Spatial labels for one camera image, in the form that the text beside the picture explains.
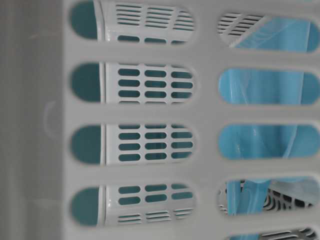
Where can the white plastic shopping basket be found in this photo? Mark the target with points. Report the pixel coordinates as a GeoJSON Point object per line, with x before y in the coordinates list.
{"type": "Point", "coordinates": [39, 113]}

